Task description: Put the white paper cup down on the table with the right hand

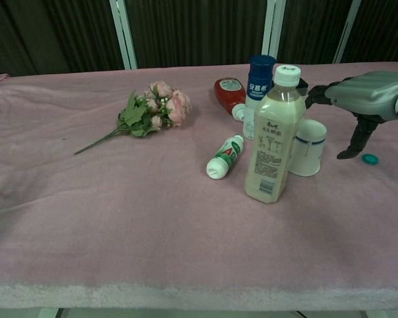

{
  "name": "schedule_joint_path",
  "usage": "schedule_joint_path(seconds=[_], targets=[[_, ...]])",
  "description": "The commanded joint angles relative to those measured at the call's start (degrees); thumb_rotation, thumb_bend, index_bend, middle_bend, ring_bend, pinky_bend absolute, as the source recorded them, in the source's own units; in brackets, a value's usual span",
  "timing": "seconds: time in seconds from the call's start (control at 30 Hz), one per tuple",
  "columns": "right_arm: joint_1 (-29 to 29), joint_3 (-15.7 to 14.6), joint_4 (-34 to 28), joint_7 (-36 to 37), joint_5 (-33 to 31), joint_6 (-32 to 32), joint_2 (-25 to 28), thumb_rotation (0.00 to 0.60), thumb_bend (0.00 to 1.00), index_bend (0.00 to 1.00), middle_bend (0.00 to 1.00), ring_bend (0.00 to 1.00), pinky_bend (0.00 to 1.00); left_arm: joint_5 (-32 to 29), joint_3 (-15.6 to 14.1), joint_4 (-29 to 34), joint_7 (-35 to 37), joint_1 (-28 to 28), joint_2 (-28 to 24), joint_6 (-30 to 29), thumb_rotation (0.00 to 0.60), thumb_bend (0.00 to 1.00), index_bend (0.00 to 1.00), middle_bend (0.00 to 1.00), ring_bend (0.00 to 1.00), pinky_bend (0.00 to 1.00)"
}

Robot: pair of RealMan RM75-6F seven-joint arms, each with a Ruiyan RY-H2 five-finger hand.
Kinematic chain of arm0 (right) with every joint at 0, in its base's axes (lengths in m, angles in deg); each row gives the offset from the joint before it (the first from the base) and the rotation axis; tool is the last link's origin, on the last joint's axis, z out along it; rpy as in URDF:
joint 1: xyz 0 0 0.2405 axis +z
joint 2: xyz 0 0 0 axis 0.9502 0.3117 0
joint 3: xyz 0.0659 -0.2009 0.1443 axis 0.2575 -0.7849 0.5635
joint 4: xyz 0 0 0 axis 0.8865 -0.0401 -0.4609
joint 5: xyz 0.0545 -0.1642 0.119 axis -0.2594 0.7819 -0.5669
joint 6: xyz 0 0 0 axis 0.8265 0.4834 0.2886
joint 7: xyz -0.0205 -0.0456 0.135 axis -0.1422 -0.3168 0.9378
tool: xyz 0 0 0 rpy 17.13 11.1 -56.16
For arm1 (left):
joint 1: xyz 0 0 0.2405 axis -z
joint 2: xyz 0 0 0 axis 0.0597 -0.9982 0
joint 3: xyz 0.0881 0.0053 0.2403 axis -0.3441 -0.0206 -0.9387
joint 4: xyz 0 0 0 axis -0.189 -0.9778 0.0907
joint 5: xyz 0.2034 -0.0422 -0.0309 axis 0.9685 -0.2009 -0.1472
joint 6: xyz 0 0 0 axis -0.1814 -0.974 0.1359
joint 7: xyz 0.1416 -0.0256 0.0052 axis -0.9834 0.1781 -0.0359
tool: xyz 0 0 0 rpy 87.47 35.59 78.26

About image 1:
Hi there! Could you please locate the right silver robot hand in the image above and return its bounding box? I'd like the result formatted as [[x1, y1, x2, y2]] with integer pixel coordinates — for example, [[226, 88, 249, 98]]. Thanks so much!
[[297, 70, 398, 160]]

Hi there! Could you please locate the white paper cup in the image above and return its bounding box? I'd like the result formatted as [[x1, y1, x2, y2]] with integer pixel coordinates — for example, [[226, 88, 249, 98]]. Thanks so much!
[[287, 119, 328, 177]]

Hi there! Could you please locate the milk tea bottle white cap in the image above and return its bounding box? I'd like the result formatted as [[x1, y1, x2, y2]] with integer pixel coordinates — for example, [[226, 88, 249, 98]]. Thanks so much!
[[244, 64, 306, 204]]

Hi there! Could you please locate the blue cap yogurt bottle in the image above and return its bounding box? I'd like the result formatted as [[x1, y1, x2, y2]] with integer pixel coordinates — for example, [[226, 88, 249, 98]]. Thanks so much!
[[242, 54, 277, 140]]

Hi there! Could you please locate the red ketchup bottle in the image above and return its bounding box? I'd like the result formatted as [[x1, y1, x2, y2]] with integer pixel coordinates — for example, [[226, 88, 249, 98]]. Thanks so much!
[[214, 78, 247, 122]]

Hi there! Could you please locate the small green white drink bottle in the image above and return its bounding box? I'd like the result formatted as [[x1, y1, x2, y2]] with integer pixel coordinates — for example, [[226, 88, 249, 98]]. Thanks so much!
[[206, 134, 245, 181]]

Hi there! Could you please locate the pink artificial flower bouquet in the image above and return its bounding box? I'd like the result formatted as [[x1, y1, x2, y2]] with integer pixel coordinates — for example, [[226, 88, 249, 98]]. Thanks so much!
[[73, 81, 192, 156]]

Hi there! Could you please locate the pink tablecloth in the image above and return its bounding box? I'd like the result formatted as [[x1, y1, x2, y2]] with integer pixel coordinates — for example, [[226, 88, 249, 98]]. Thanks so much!
[[0, 61, 398, 311]]

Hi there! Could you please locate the white partition frame post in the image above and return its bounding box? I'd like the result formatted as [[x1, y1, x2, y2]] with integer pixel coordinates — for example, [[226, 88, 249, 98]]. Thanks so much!
[[261, 0, 287, 65], [333, 0, 363, 64], [109, 0, 139, 70]]

